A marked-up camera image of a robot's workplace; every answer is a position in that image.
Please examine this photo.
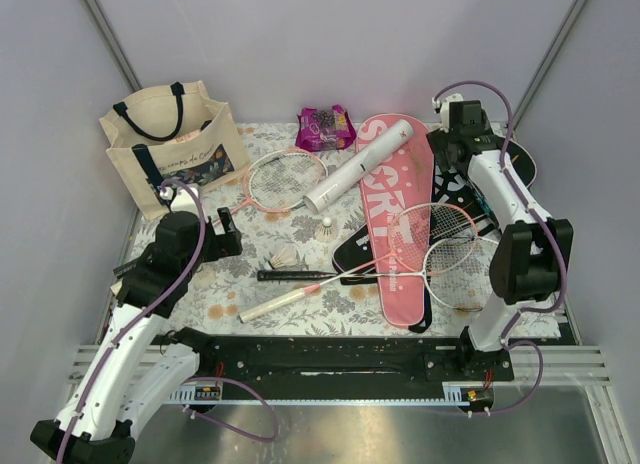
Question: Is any black shuttlecock tube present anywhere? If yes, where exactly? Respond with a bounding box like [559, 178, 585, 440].
[427, 130, 499, 237]

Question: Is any white shuttlecock tube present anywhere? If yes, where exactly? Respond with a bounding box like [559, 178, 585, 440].
[302, 119, 414, 214]

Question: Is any white feather shuttlecock black band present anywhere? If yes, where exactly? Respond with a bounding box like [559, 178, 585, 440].
[268, 245, 298, 270]

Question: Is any white shuttlecock mid table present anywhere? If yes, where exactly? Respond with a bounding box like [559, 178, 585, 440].
[314, 217, 339, 243]

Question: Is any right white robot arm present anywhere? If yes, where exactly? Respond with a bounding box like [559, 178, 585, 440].
[427, 94, 573, 380]

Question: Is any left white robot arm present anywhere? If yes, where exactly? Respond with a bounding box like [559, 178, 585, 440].
[30, 208, 242, 463]

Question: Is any black racket cover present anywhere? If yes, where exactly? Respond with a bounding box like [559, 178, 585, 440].
[458, 135, 537, 231]

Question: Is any pink racket cover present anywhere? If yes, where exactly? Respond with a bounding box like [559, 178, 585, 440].
[355, 114, 434, 333]

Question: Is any pink white racket right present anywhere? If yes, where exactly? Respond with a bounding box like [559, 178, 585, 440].
[238, 201, 481, 323]

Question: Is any beige canvas tote bag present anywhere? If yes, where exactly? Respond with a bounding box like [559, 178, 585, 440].
[99, 81, 251, 220]

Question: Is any floral patterned table mat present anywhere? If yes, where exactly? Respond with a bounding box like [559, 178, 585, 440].
[130, 121, 561, 338]

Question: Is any purple snack packet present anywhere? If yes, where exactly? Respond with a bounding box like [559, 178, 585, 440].
[295, 105, 356, 152]

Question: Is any black frame badminton racket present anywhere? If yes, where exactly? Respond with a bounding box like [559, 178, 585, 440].
[113, 258, 147, 279]

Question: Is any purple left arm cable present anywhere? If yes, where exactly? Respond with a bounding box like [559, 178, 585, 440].
[54, 179, 279, 463]

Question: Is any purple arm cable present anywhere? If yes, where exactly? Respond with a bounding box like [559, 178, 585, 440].
[432, 79, 571, 420]
[54, 179, 279, 463]

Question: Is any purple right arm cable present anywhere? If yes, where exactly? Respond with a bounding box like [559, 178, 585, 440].
[432, 79, 571, 420]

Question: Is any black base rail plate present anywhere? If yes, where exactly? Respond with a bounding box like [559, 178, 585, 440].
[203, 335, 514, 398]

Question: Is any white frame racket black handle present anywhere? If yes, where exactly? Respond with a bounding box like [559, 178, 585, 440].
[245, 236, 499, 319]

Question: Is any pink frame badminton racket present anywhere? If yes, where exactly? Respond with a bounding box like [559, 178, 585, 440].
[223, 148, 328, 214]

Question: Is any white cable duct strip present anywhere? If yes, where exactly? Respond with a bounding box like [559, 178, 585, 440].
[164, 383, 494, 408]

